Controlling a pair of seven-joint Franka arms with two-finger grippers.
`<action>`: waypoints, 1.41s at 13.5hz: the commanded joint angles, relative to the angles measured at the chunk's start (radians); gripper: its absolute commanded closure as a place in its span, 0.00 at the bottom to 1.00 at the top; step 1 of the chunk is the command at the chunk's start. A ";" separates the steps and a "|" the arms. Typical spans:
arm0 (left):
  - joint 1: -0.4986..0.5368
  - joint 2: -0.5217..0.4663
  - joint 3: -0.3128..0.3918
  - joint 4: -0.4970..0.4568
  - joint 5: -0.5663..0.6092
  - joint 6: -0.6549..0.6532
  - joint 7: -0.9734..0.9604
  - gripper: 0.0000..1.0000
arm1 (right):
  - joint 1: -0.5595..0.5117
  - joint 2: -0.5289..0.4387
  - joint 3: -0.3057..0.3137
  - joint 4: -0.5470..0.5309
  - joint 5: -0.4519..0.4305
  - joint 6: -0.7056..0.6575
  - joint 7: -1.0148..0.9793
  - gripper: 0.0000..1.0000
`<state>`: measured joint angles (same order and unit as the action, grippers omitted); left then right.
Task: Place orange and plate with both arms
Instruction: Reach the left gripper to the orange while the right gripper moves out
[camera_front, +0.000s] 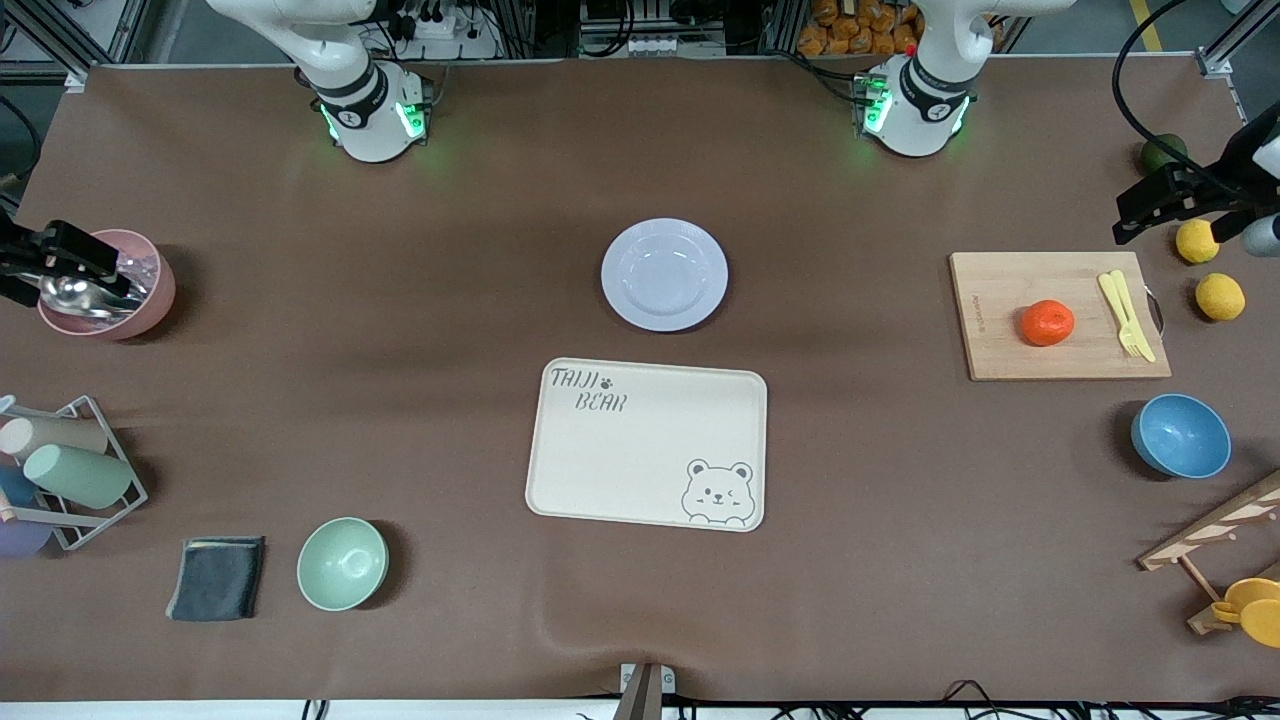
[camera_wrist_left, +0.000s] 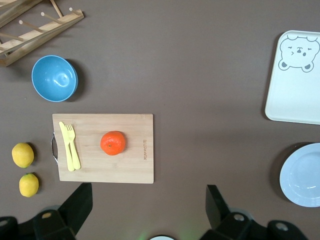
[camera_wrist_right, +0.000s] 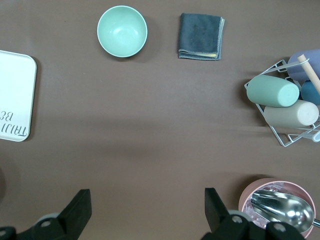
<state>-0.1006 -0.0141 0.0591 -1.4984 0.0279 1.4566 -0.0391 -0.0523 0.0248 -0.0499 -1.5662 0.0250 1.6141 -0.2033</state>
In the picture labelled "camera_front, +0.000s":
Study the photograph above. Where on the wooden cutting board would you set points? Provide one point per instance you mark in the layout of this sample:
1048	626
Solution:
1010	345

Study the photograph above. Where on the purple cup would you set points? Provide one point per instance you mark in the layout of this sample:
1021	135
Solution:
20	538

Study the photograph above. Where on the bag of oranges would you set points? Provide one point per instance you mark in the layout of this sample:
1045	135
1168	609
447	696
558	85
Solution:
860	30

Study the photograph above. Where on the yellow lemon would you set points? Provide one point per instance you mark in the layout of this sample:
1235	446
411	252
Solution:
1196	243
1220	297

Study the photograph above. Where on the mint green cup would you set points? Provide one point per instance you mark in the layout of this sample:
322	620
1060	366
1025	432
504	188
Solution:
80	476

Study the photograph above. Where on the metal scoop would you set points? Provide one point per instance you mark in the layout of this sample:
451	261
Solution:
80	297

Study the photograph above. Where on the white power strip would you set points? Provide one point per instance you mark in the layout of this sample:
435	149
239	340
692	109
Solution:
445	30
648	45

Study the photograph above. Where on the pink bowl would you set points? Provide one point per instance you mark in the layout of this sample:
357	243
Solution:
155	300

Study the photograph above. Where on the orange fruit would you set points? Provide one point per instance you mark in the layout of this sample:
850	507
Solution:
1047	323

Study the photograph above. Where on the mint green bowl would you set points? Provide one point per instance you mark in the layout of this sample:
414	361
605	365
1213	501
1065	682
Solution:
342	564

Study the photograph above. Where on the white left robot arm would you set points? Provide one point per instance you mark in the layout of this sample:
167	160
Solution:
915	115

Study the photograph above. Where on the wooden peg rack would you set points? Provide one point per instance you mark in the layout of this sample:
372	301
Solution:
1215	525

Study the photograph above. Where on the brown table cover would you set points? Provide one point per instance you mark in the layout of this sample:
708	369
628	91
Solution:
450	250

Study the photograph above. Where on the cream bear print tray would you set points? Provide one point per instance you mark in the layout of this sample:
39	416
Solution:
640	460

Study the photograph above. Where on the folded grey cloth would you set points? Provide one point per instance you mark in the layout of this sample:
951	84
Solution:
215	580

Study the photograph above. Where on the blue bowl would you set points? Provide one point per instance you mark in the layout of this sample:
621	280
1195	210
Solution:
1182	436

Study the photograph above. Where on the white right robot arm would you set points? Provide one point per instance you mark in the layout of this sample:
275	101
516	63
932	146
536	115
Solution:
365	120

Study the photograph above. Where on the blue cup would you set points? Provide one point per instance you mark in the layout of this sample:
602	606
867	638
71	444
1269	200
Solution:
15	487

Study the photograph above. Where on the aluminium frame profile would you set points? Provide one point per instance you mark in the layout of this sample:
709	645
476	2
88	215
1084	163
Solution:
72	78
1215	65

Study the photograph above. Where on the yellow cup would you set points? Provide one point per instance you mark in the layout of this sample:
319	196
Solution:
1255	590
1262	625

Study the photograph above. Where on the yellow plastic fork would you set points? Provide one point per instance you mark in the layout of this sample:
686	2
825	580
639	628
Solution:
1130	340

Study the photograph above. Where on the pale lavender round plate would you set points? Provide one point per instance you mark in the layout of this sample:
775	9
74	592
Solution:
664	275

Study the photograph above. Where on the beige cup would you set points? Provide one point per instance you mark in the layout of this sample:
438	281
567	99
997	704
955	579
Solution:
60	435

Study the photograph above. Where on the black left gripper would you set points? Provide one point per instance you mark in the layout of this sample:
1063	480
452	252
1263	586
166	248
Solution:
1207	190

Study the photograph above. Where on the clear ice pieces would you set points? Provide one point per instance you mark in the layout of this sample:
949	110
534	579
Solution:
140	270

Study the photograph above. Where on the dark green round fruit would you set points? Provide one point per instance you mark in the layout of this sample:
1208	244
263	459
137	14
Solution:
1160	155

